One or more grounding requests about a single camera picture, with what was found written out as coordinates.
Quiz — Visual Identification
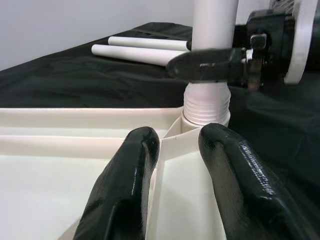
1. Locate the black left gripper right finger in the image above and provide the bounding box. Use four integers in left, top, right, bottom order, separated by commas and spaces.
198, 123, 320, 240

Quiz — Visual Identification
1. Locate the white plastic children table top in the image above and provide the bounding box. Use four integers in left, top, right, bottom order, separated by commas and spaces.
0, 106, 232, 240

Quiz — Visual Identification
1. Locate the white plastic table leg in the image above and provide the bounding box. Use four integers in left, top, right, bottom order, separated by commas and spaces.
91, 43, 191, 68
107, 35, 191, 51
183, 0, 240, 126

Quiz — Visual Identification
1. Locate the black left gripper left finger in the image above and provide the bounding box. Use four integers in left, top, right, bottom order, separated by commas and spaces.
72, 126, 161, 240

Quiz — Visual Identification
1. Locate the black table cloth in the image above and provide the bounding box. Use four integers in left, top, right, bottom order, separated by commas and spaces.
0, 21, 320, 240

